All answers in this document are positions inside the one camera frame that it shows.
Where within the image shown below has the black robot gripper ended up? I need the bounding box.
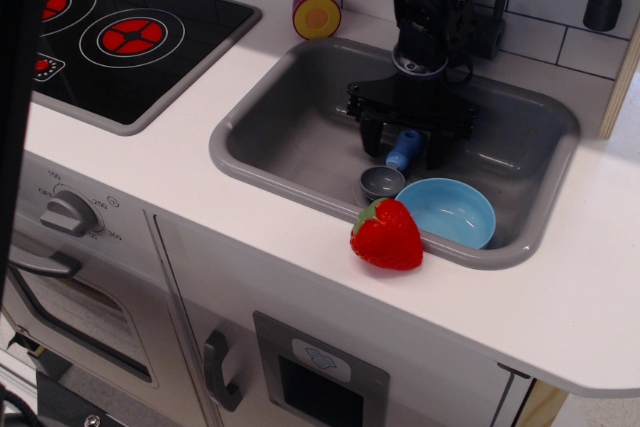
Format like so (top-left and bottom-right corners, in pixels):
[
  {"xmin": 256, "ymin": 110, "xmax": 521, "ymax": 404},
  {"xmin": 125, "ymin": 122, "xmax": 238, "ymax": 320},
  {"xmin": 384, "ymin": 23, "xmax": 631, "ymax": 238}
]
[{"xmin": 347, "ymin": 55, "xmax": 478, "ymax": 170}]

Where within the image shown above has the blue handled grey spoon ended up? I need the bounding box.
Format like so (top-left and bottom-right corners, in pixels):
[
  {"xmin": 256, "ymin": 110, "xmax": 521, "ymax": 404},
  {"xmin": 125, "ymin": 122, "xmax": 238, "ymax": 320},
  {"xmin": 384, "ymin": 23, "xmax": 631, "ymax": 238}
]
[{"xmin": 360, "ymin": 130, "xmax": 423, "ymax": 201}]

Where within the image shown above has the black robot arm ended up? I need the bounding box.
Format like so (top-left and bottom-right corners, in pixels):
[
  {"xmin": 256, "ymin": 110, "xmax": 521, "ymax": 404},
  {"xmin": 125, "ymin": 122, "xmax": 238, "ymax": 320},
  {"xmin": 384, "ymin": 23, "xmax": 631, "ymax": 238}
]
[{"xmin": 347, "ymin": 0, "xmax": 477, "ymax": 169}]

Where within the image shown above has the light blue plastic bowl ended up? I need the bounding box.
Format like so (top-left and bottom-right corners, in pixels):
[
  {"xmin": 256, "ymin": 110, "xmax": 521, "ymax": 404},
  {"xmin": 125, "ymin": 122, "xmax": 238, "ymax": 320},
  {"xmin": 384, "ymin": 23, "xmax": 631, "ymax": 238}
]
[{"xmin": 395, "ymin": 178, "xmax": 497, "ymax": 249}]

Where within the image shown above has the red toy strawberry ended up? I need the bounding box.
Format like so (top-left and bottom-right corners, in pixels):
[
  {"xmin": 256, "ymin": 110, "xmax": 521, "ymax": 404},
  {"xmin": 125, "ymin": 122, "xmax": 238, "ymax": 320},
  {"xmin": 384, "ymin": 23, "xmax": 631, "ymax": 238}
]
[{"xmin": 350, "ymin": 198, "xmax": 424, "ymax": 271}]

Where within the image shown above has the black toy faucet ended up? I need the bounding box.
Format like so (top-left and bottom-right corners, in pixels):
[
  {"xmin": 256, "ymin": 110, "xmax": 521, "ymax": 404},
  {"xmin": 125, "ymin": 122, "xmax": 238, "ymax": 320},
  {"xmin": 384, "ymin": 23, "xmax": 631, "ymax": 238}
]
[{"xmin": 475, "ymin": 0, "xmax": 629, "ymax": 78}]

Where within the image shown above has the grey dispenser panel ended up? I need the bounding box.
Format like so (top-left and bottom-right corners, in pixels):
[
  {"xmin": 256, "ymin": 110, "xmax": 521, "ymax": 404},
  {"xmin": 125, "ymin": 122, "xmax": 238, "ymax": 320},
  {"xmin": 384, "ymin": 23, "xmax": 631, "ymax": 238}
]
[{"xmin": 253, "ymin": 311, "xmax": 390, "ymax": 427}]

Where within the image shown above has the black toy stovetop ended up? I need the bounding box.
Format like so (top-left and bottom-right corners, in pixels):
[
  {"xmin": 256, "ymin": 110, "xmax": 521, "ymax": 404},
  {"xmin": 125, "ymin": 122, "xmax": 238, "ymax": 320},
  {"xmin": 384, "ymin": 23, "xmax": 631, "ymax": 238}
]
[{"xmin": 32, "ymin": 0, "xmax": 261, "ymax": 136}]

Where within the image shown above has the grey oven knob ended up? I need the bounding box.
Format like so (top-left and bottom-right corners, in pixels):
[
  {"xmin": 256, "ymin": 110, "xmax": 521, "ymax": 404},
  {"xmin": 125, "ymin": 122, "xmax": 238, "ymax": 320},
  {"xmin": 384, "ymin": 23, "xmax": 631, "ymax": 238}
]
[{"xmin": 40, "ymin": 190, "xmax": 98, "ymax": 237}]

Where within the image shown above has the grey oven door window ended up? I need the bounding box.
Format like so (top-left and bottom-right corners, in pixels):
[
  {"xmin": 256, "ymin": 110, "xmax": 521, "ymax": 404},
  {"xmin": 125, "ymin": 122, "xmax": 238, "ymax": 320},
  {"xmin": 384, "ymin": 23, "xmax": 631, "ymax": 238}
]
[{"xmin": 5, "ymin": 267, "xmax": 155, "ymax": 385}]

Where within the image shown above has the grey cabinet door handle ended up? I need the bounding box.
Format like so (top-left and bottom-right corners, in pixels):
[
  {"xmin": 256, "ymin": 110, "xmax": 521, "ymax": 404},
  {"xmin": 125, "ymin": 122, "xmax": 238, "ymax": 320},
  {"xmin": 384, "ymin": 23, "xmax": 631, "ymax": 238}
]
[{"xmin": 203, "ymin": 330, "xmax": 243, "ymax": 413}]

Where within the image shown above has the grey oven door handle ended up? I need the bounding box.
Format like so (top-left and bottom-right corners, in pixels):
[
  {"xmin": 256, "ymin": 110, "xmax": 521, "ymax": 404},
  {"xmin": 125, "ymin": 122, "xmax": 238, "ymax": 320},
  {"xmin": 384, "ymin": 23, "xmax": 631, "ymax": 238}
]
[{"xmin": 8, "ymin": 245, "xmax": 82, "ymax": 278}]

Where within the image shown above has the black cable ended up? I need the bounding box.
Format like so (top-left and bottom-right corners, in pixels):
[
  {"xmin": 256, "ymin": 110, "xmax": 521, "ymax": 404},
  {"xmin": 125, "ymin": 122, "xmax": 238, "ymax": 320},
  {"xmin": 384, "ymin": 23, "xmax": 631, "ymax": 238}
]
[{"xmin": 0, "ymin": 386, "xmax": 39, "ymax": 427}]

